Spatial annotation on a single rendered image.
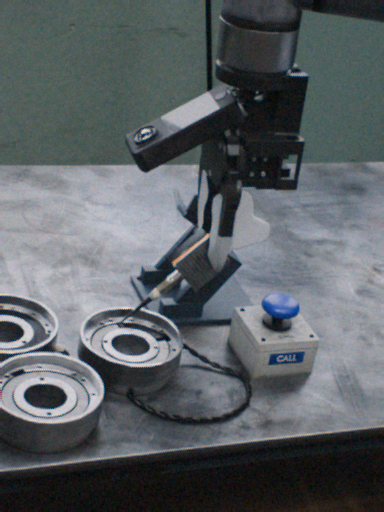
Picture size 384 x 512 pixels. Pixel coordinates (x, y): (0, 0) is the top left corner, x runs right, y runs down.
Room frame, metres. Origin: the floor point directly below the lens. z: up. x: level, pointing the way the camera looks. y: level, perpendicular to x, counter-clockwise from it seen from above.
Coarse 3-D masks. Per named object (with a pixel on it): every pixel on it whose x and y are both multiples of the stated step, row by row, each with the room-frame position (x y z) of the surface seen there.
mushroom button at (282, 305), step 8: (264, 296) 0.96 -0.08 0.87; (272, 296) 0.96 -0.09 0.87; (280, 296) 0.97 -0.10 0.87; (288, 296) 0.97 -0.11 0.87; (264, 304) 0.95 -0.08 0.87; (272, 304) 0.95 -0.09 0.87; (280, 304) 0.95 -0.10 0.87; (288, 304) 0.95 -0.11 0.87; (296, 304) 0.96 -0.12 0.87; (272, 312) 0.94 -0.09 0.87; (280, 312) 0.94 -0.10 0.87; (288, 312) 0.94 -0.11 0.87; (296, 312) 0.95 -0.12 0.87; (272, 320) 0.96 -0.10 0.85; (280, 320) 0.95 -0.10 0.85
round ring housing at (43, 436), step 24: (24, 360) 0.83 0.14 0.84; (48, 360) 0.84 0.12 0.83; (72, 360) 0.83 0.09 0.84; (0, 384) 0.79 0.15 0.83; (24, 384) 0.80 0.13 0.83; (48, 384) 0.81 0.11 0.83; (96, 384) 0.81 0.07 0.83; (0, 408) 0.75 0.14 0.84; (24, 408) 0.76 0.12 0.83; (72, 408) 0.78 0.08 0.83; (96, 408) 0.77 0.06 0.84; (0, 432) 0.75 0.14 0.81; (24, 432) 0.74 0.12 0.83; (48, 432) 0.74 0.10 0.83; (72, 432) 0.75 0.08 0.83
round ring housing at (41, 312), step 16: (0, 304) 0.92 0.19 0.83; (16, 304) 0.93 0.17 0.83; (32, 304) 0.92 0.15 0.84; (0, 320) 0.90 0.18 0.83; (16, 320) 0.90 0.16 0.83; (48, 320) 0.91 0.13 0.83; (0, 336) 0.90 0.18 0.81; (16, 336) 0.90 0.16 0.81; (32, 336) 0.88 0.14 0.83; (0, 352) 0.83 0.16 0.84; (16, 352) 0.83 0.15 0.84; (32, 352) 0.84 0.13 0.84; (48, 352) 0.86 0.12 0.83
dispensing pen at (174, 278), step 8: (200, 232) 0.97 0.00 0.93; (192, 240) 0.97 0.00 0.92; (176, 248) 0.97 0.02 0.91; (184, 248) 0.96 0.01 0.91; (168, 256) 0.96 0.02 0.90; (176, 256) 0.95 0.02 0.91; (176, 272) 0.95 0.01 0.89; (168, 280) 0.95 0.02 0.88; (176, 280) 0.95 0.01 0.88; (160, 288) 0.94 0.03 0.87; (168, 288) 0.95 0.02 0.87; (152, 296) 0.94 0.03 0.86; (144, 304) 0.94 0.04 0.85
